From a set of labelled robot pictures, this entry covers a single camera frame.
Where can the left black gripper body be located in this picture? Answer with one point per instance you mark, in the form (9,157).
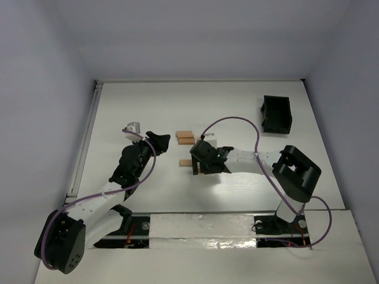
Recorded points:
(153,143)

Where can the black plastic bin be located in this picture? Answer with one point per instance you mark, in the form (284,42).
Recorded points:
(276,115)

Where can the silver tape strip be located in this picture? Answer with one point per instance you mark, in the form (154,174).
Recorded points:
(202,231)

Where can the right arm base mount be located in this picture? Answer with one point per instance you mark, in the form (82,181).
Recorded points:
(273,232)

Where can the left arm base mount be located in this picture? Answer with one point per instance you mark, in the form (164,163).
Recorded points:
(135,237)

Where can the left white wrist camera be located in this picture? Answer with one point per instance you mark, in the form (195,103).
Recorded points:
(132,131)

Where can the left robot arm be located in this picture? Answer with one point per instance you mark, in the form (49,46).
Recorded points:
(71,230)

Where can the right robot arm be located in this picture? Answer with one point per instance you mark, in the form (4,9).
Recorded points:
(292,174)

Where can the aluminium side rail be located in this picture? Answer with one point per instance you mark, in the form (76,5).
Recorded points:
(75,182)

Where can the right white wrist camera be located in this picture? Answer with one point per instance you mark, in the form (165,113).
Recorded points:
(211,139)

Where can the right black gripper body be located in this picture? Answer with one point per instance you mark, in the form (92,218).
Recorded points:
(198,152)

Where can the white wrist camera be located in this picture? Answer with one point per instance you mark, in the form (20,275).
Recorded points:
(132,131)
(211,139)

